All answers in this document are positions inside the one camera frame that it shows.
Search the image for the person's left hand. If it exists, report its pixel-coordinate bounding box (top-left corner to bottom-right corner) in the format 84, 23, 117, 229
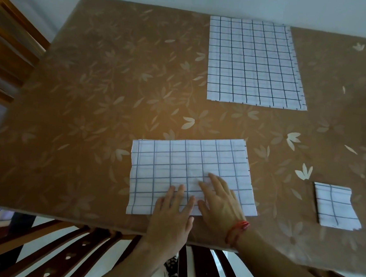
141, 182, 197, 261

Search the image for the person's right hand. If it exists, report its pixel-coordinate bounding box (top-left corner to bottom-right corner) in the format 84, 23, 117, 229
195, 172, 250, 238

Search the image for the single grid paper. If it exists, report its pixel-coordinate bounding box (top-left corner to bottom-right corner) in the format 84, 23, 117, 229
311, 182, 365, 232
126, 132, 262, 223

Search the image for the person's right forearm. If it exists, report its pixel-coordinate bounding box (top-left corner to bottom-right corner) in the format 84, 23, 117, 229
233, 228, 348, 277

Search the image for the wooden table with floral cover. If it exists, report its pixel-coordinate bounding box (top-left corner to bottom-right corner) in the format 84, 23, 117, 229
0, 0, 366, 275

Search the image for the red string bracelet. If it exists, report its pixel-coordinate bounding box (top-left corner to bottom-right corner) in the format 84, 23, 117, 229
224, 219, 251, 250

